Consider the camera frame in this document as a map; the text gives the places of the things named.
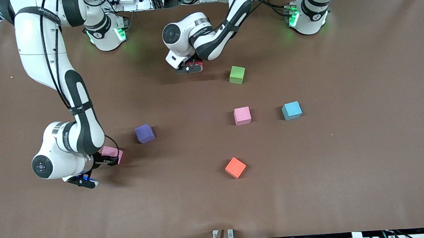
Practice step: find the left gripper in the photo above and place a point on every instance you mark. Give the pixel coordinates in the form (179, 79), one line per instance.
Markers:
(196, 65)

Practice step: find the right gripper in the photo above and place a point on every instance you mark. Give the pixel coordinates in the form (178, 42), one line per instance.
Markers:
(99, 163)

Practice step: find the red foam block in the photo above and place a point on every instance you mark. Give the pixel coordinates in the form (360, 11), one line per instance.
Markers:
(195, 65)

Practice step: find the pink foam block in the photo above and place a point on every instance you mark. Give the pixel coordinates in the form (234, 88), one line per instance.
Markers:
(242, 115)
(110, 152)

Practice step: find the purple foam block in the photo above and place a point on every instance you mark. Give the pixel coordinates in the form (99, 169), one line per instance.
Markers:
(144, 133)

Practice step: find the cyan foam block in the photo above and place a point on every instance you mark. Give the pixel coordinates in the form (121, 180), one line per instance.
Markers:
(291, 110)

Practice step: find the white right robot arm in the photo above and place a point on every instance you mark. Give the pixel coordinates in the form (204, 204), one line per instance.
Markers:
(55, 145)

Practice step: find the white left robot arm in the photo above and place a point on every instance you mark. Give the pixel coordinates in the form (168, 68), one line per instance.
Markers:
(210, 44)

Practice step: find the green foam block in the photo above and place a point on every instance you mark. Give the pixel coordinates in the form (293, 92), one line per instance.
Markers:
(237, 74)

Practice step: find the white power strip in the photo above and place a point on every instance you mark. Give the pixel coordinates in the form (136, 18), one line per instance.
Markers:
(129, 3)

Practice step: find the orange foam block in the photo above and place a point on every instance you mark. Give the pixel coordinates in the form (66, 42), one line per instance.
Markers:
(235, 167)

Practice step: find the grey metal bracket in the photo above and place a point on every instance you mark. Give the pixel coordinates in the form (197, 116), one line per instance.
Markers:
(230, 234)

